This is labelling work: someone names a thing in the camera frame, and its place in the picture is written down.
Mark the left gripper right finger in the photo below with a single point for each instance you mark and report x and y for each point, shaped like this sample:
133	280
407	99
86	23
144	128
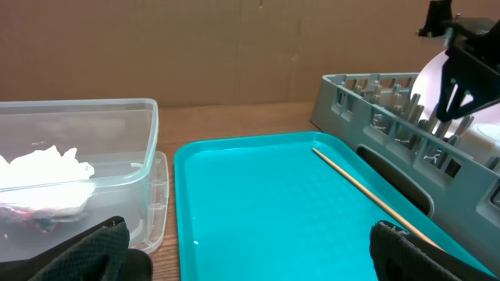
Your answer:
402	256

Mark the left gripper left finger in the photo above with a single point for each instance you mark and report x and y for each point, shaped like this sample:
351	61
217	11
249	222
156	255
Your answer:
100	253

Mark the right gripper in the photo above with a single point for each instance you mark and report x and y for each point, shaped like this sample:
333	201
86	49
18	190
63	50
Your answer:
468	85

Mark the white round plate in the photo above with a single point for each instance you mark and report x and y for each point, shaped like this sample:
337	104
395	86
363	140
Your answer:
428	86

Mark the crumpled white paper waste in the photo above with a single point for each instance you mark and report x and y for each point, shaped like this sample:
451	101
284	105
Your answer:
46	182

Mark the grey dish rack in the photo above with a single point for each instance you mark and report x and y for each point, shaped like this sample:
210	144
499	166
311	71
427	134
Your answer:
378	114

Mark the clear plastic bin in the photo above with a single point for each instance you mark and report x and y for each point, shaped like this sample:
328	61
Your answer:
118	138

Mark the wooden chopstick right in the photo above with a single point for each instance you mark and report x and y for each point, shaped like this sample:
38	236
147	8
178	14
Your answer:
374	198

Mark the teal serving tray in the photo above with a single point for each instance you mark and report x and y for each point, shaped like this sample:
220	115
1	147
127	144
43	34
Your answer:
279	207

